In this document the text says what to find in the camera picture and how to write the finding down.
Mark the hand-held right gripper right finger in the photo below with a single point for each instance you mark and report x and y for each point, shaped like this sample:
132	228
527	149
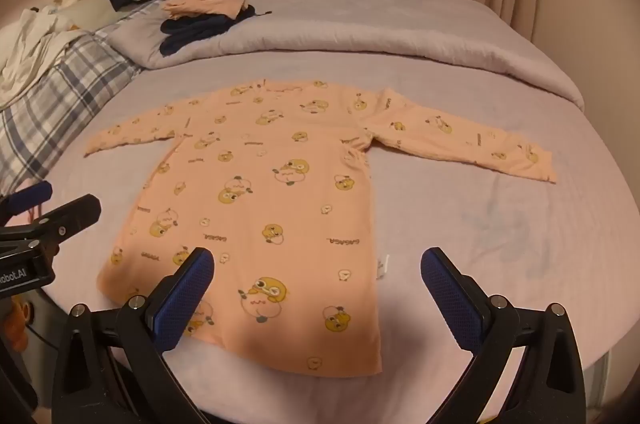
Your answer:
450	299

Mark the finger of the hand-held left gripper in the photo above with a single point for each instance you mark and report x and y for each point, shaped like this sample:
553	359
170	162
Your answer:
35	195
70	211

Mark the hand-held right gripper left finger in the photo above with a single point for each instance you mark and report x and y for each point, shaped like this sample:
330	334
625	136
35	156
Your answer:
186	299

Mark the peach cartoon print shirt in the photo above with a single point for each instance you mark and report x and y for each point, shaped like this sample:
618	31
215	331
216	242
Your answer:
280	214

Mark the orange toy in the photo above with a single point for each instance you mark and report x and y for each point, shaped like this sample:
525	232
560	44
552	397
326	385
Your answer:
17	324

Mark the bed with lilac sheet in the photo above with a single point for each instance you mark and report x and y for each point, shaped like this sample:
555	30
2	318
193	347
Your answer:
500	229

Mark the blue plaid blanket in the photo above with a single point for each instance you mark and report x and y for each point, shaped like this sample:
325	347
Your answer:
65	79

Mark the white crumpled cloth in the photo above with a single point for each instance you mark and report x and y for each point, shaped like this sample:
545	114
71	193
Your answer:
25	49

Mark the dark navy garment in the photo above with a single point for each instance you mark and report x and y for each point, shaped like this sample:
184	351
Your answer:
195	31

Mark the folded peach garment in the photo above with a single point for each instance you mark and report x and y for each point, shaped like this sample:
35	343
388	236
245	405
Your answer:
205	4

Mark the lilac folded duvet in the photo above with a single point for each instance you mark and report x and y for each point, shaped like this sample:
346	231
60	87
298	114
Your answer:
375	24

